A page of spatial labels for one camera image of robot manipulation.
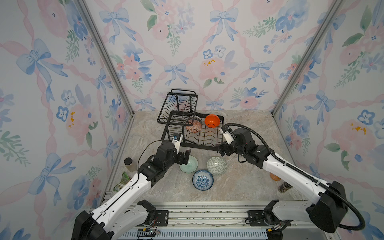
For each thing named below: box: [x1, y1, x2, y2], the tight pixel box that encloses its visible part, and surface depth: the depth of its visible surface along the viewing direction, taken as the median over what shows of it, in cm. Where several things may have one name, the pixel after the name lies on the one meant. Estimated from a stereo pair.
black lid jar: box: [124, 157, 137, 172], surface depth 85 cm
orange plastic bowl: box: [204, 114, 220, 128], surface depth 109 cm
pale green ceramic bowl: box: [179, 155, 199, 174], surface depth 90 cm
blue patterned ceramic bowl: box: [192, 169, 214, 191], surface depth 86 cm
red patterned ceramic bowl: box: [185, 115, 203, 133], surface depth 109 cm
